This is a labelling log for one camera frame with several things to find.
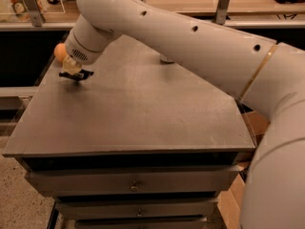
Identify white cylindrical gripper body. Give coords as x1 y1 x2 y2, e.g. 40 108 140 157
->
65 15 121 65

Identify cream foam-padded gripper finger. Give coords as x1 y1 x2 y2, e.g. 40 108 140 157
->
62 55 82 74

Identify blue rxbar blueberry wrapper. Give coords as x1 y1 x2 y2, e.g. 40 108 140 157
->
59 70 93 81

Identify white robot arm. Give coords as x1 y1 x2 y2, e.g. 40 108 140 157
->
64 0 305 229

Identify orange fruit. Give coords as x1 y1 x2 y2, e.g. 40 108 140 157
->
54 43 67 62

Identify silver green soda can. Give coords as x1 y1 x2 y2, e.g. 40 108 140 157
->
160 55 174 64

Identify grey drawer cabinet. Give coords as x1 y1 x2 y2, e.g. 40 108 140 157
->
4 36 254 229

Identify cardboard box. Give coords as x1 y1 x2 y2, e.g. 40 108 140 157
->
217 111 269 229

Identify metal rail with brackets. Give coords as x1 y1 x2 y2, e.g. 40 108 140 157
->
0 0 305 29

